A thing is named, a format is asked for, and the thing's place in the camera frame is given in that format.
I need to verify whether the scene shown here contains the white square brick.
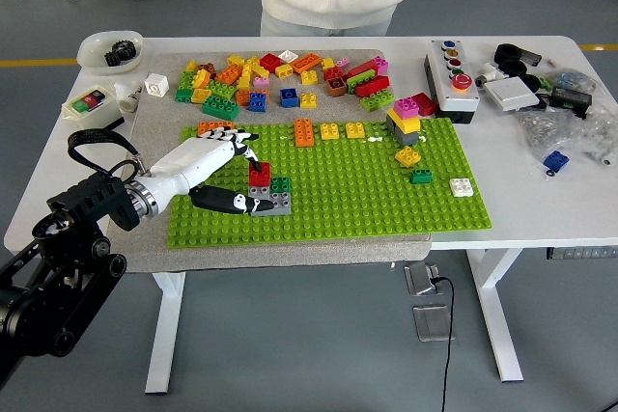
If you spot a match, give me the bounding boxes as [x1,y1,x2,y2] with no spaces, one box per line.
[449,177,476,199]

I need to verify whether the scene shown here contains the yellow long brick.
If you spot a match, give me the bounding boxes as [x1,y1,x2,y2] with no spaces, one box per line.
[239,60,256,91]

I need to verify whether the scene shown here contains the green red switch box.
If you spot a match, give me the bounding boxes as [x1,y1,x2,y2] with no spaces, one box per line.
[61,84,126,131]

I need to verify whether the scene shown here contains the clear bag of screws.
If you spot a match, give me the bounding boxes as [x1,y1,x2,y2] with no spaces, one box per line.
[516,105,618,168]

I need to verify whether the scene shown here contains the clear bag blue parts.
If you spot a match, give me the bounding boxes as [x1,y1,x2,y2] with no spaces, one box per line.
[545,68,596,94]

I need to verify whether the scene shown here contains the orange two-by-three brick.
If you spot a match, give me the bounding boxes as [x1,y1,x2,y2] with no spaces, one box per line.
[294,118,315,148]
[214,63,242,85]

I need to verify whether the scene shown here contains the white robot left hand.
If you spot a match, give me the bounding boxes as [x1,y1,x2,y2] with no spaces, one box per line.
[144,126,275,217]

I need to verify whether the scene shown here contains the orange two-by-four brick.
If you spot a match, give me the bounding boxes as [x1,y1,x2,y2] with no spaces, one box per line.
[197,121,236,136]
[289,52,323,75]

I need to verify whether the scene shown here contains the grey square brick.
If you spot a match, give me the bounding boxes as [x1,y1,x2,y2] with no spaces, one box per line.
[384,115,420,146]

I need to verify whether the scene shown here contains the red two-by-four brick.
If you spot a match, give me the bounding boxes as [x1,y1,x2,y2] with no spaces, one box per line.
[352,74,391,98]

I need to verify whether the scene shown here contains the red long brick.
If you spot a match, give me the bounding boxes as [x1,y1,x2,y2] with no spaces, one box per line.
[346,58,380,79]

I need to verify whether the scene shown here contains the white cube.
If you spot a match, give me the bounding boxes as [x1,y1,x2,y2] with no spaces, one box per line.
[144,72,170,98]

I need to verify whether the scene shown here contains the pink square brick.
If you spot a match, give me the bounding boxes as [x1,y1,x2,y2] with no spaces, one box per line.
[392,96,420,119]

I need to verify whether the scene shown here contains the light green two-by-four brick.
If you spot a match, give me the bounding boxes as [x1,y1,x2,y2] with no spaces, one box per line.
[345,69,378,95]
[359,91,396,113]
[207,79,239,100]

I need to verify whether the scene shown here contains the white oval bowl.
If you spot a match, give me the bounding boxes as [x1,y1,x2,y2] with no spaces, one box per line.
[75,29,145,76]

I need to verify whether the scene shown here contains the green studded baseplate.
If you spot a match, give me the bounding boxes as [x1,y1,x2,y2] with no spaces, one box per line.
[166,116,492,248]

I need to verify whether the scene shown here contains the table height control panel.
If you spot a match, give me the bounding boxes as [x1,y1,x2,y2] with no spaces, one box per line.
[546,246,618,261]

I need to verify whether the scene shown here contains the yellow wide brick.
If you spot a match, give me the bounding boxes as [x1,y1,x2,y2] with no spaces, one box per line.
[385,107,422,134]

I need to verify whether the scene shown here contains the white wall switch panel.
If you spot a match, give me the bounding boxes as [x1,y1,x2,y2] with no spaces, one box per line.
[482,76,541,113]

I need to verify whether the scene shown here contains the push-button control box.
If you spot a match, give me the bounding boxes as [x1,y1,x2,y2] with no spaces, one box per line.
[423,39,481,124]

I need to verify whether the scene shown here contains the grey-brown mat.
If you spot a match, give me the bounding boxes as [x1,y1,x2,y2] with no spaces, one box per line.
[108,48,433,274]

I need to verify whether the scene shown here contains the metal floor socket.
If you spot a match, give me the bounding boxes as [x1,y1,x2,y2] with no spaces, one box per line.
[404,261,441,296]
[412,304,455,343]

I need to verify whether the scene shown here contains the brown square brick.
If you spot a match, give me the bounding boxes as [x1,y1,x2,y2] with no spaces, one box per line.
[323,76,349,98]

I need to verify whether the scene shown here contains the dark green two-by-four brick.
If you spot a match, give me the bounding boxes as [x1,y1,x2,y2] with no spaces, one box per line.
[200,95,240,122]

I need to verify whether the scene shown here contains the black power adapter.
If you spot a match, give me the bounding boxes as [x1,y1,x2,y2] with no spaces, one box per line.
[549,86,593,119]

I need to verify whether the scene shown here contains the grey long brick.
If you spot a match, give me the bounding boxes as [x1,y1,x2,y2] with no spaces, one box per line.
[250,191,294,218]

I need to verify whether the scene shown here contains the white pipe connector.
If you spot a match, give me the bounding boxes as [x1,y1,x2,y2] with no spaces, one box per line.
[474,62,508,90]

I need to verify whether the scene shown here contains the white table leg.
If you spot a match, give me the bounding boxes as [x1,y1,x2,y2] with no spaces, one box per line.
[465,247,525,383]
[144,270,187,395]

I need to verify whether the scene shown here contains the black power cord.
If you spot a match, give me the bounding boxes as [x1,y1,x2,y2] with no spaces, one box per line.
[429,276,456,412]

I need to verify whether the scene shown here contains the black gear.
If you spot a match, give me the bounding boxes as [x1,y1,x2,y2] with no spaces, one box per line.
[103,40,141,68]

